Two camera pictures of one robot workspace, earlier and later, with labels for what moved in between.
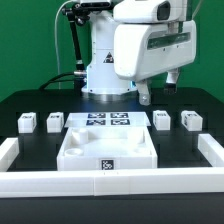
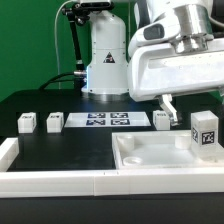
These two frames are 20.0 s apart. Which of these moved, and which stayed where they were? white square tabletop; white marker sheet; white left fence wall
Moved: white square tabletop
Stayed: white marker sheet; white left fence wall
